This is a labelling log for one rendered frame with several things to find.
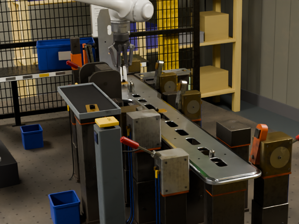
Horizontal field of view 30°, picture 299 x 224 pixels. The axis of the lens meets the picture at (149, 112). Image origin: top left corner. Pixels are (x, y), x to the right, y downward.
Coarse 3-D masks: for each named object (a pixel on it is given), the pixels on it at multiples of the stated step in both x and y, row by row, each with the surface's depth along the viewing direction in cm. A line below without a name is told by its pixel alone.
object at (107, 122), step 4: (112, 116) 173; (96, 120) 170; (100, 120) 169; (104, 120) 169; (108, 120) 169; (112, 120) 169; (116, 120) 169; (100, 124) 166; (104, 124) 167; (108, 124) 167; (112, 124) 168; (116, 124) 168
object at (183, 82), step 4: (180, 80) 236; (184, 80) 236; (180, 84) 235; (184, 84) 235; (180, 88) 235; (184, 88) 235; (180, 92) 236; (184, 92) 236; (180, 96) 236; (176, 100) 239; (180, 100) 236; (176, 104) 238; (180, 104) 237; (180, 108) 237
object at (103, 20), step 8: (104, 16) 286; (104, 24) 287; (104, 32) 288; (112, 32) 290; (104, 40) 289; (112, 40) 291; (104, 48) 290; (104, 56) 292; (112, 64) 294; (120, 64) 296
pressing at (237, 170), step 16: (128, 80) 279; (128, 96) 252; (144, 96) 251; (160, 96) 252; (160, 112) 228; (176, 112) 227; (176, 128) 208; (192, 128) 208; (176, 144) 193; (208, 144) 192; (224, 144) 192; (192, 160) 179; (208, 160) 178; (224, 160) 178; (240, 160) 177; (208, 176) 166; (224, 176) 166; (240, 176) 166; (256, 176) 167
